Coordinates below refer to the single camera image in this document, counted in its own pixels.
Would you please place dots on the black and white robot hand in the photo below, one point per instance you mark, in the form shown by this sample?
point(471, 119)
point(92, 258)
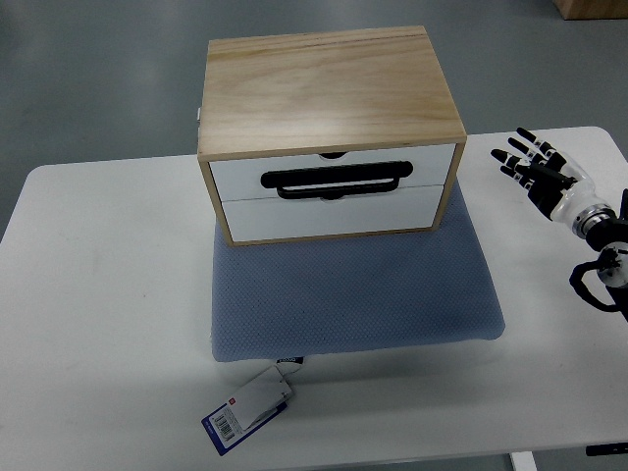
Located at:
point(555, 183)

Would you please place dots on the black drawer handle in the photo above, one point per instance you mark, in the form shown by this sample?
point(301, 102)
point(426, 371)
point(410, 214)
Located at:
point(336, 182)

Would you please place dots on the white drawer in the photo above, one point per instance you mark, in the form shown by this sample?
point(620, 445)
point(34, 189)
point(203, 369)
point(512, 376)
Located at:
point(276, 218)
point(240, 179)

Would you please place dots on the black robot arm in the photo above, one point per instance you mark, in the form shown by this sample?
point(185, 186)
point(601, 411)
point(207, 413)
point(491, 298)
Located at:
point(606, 233)

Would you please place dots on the wooden drawer cabinet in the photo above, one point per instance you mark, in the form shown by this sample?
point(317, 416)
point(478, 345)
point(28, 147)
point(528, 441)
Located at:
point(324, 93)

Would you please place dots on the wooden box corner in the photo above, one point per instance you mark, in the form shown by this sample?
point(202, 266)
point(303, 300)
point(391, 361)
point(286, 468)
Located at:
point(580, 10)

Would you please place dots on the black object at table edge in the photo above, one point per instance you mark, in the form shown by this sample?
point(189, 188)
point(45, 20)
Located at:
point(607, 449)

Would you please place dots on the white table leg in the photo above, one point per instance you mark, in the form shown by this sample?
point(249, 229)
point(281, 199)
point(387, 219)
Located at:
point(523, 461)

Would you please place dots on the blue grey cushion mat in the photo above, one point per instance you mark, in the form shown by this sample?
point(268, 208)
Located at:
point(365, 293)

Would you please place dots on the white and blue product tag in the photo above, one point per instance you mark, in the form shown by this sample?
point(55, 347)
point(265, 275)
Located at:
point(247, 410)

